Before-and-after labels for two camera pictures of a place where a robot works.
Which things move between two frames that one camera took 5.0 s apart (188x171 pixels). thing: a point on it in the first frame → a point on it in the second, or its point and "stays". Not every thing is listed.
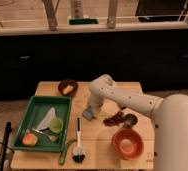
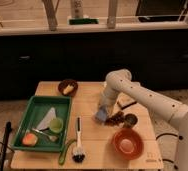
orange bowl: (127, 144) stays
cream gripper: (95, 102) → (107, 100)
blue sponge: (88, 114) → (101, 115)
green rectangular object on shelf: (83, 21) stays
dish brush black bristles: (78, 155) stays
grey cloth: (45, 123) stays
